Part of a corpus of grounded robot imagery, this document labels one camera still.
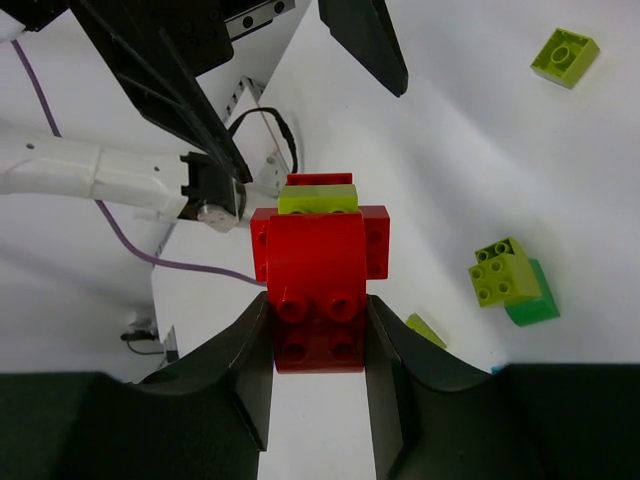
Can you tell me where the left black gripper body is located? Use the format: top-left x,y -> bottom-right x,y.
1,1 -> 297,76

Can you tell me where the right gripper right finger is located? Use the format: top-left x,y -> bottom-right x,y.
365,296 -> 639,479

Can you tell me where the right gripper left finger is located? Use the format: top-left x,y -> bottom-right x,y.
1,295 -> 273,479

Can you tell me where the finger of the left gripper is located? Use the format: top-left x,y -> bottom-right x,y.
318,0 -> 409,97
78,1 -> 252,183

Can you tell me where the red lime lego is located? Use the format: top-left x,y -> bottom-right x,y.
250,173 -> 390,374

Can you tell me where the small lime lego brick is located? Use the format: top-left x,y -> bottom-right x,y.
530,28 -> 600,89

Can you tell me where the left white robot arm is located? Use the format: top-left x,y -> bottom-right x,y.
1,1 -> 294,232

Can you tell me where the lime lego brick front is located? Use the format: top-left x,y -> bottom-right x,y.
406,313 -> 447,350

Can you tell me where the lime green stacked lego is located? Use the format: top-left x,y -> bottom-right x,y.
468,237 -> 561,327

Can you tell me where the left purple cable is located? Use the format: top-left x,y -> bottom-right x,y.
9,37 -> 269,287

